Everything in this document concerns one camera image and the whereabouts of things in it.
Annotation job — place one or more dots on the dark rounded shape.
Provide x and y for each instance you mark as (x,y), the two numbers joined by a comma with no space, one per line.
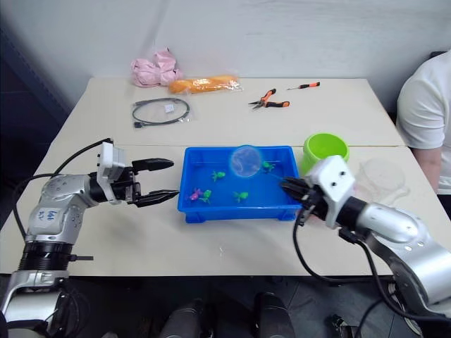
(273,317)
(185,320)

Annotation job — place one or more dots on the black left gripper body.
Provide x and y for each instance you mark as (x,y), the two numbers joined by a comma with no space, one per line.
(128,186)

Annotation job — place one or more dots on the person's bare forearm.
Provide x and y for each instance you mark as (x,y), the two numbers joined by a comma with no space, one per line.
(430,169)

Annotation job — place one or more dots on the green plastic bucket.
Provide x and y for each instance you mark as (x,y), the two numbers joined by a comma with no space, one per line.
(317,155)

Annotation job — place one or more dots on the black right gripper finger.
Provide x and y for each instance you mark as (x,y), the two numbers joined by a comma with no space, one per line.
(296,181)
(297,193)

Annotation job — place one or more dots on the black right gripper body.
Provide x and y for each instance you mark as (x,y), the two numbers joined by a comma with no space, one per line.
(315,204)

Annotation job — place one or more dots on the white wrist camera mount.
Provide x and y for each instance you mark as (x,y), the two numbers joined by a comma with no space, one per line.
(334,183)
(109,158)

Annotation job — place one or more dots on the orange black pliers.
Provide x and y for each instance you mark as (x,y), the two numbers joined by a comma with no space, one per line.
(269,103)

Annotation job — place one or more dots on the pink toy fish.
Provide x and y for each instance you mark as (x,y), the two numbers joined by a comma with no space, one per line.
(194,195)

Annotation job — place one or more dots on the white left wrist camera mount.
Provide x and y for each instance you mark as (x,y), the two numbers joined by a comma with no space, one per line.
(109,158)

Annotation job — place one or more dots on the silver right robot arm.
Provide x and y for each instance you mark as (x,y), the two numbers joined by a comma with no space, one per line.
(405,229)

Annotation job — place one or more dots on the green toy fish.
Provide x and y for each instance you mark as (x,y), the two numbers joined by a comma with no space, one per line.
(241,196)
(206,196)
(218,175)
(268,166)

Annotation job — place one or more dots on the person in white shirt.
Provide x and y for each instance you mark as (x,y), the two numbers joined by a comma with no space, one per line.
(426,105)

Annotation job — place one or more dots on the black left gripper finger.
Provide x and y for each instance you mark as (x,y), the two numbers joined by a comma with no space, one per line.
(153,164)
(156,198)

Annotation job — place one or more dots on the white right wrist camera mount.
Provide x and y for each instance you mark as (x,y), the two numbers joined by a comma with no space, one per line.
(334,183)

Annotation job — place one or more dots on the crumpled pink plastic bag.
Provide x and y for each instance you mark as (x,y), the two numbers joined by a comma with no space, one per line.
(155,72)

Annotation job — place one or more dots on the clear plastic cup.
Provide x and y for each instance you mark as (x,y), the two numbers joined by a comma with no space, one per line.
(384,183)

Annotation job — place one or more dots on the orange black screwdriver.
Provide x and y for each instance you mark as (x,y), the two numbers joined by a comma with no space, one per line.
(310,84)

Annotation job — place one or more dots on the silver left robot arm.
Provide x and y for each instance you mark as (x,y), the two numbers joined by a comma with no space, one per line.
(60,197)

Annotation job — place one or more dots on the orange item in clear bag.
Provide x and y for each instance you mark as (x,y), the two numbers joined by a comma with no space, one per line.
(204,84)

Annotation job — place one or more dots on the blue plastic tub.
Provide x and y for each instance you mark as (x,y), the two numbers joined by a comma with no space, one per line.
(197,214)

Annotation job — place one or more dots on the small black floor object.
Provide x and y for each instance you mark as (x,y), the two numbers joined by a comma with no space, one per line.
(343,327)

